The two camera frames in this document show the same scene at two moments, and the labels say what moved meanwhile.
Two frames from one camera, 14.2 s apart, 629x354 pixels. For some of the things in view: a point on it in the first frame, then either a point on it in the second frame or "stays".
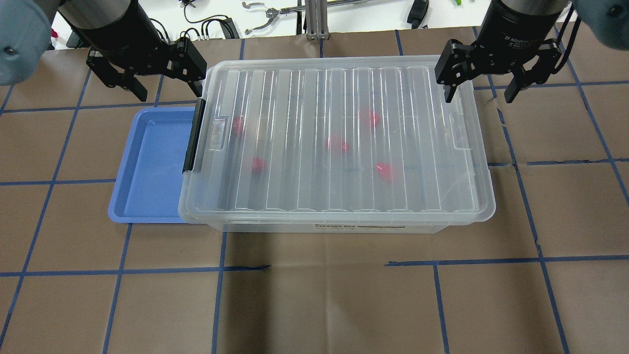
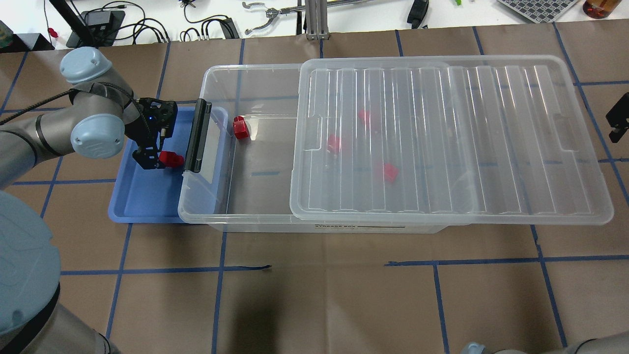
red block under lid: x=385 y=170 stays
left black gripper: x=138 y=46 → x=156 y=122
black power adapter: x=417 y=13 stays
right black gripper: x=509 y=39 → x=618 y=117
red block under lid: x=337 y=143 stays
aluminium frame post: x=317 y=27 stays
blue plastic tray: x=147 y=190 stays
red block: x=258 y=165 → x=171 y=159
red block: x=374 y=119 → x=364 y=115
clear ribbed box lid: x=338 y=140 → x=450 y=140
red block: x=238 y=125 stays
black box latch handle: x=199 y=109 stays
